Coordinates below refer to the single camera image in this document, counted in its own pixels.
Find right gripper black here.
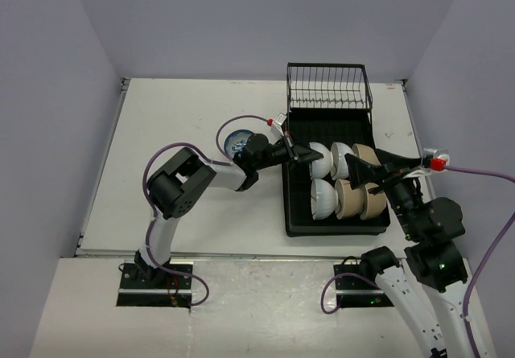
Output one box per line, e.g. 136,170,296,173
344,147,422,238

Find beige bowl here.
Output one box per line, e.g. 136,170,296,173
335,179,364,220
359,183,387,220
348,143,381,173

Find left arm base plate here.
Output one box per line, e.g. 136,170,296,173
116,263,192,309

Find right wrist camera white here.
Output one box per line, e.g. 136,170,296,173
404,148,450,179

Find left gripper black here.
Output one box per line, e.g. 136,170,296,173
253,130,322,171

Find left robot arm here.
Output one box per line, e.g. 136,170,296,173
134,133,323,288

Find black wire dish rack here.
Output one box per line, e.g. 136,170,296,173
286,62,373,112

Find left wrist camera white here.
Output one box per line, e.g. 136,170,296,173
266,113,287,139

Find white bowl blue flowers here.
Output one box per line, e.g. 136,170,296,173
223,129,253,159

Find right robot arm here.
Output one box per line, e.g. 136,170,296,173
345,150,492,357

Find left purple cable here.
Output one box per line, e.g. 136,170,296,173
143,114,273,306

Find black drain tray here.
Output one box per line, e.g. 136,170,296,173
282,108,390,237

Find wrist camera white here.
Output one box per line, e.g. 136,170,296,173
404,148,450,179
266,113,287,139

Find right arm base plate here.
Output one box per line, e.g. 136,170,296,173
335,277,393,309

